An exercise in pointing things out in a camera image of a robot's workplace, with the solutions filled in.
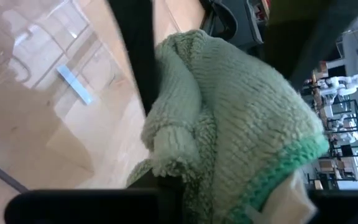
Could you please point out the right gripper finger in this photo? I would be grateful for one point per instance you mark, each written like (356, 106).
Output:
(163, 184)

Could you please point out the sage green microfiber towel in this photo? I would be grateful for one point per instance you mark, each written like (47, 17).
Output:
(244, 109)

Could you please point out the clear plastic bin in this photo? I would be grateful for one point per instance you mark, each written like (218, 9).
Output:
(73, 82)

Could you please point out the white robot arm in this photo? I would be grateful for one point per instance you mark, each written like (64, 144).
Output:
(353, 81)

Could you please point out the black aluminium table frame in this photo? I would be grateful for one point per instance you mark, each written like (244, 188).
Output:
(132, 46)

